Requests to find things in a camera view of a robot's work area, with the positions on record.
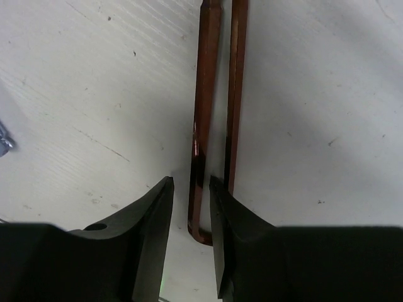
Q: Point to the red blue handled screwdriver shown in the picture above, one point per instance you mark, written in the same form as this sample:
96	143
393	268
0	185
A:
5	141

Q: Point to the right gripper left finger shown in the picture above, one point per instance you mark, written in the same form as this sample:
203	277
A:
119	258

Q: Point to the brown hex key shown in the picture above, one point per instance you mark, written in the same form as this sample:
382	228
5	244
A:
206	68
238	35

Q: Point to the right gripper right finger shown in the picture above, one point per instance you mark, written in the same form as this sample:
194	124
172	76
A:
256	261

